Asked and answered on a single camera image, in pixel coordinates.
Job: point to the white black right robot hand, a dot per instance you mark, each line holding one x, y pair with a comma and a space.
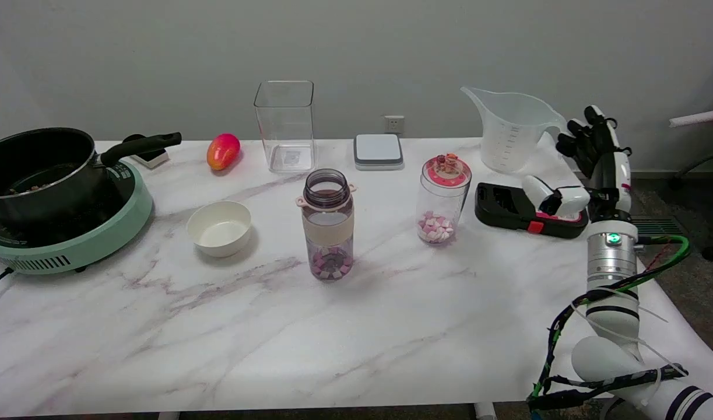
602, 163

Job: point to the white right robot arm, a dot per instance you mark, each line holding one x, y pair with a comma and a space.
615, 303

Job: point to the clear plastic measuring cup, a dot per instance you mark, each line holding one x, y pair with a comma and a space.
510, 131

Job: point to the black tray with red button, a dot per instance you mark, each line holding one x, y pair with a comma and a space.
510, 207

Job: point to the white pipe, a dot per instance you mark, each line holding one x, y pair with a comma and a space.
699, 117

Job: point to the clear jar with pink lid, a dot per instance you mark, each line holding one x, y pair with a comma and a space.
442, 201

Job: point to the white grey kitchen scale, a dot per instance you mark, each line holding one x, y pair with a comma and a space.
378, 150

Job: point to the clear bottle with beige sleeve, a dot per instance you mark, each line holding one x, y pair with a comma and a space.
328, 224

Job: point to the clear square plastic container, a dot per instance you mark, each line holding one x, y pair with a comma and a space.
285, 125

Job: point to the red yellow mango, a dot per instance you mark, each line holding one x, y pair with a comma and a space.
222, 151

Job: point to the white ceramic bowl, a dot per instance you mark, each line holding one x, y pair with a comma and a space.
219, 228

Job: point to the mint green induction cooker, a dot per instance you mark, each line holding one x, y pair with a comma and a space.
70, 236

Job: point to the white wall power socket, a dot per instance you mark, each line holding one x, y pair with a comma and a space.
394, 124

